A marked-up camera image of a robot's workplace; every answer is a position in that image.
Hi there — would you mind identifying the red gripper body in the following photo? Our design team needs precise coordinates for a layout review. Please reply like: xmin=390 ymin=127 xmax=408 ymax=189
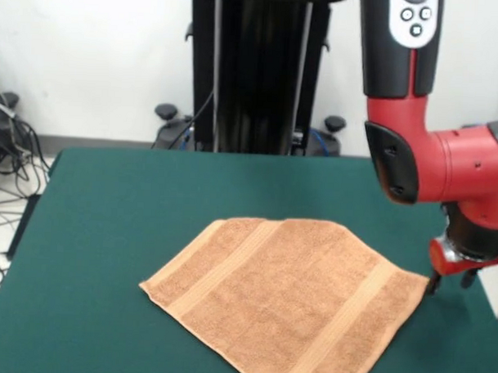
xmin=428 ymin=237 xmax=498 ymax=278

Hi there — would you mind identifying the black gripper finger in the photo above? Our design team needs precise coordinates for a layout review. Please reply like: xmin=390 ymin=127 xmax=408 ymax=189
xmin=426 ymin=271 xmax=443 ymax=296
xmin=461 ymin=268 xmax=478 ymax=290

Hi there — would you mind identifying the tan terry towel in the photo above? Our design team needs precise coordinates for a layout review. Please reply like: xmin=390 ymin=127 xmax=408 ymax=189
xmin=134 ymin=212 xmax=433 ymax=373

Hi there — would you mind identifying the dark green tablecloth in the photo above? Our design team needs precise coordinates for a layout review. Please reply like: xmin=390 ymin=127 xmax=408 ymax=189
xmin=0 ymin=143 xmax=498 ymax=373

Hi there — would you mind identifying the curved blue cable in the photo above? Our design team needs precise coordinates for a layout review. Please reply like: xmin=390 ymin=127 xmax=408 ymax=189
xmin=309 ymin=129 xmax=338 ymax=157

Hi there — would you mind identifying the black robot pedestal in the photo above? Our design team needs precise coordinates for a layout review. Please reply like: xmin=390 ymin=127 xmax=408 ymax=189
xmin=151 ymin=0 xmax=352 ymax=158

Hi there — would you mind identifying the black pedestal cable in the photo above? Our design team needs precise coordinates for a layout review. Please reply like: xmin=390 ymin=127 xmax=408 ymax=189
xmin=168 ymin=88 xmax=217 ymax=151

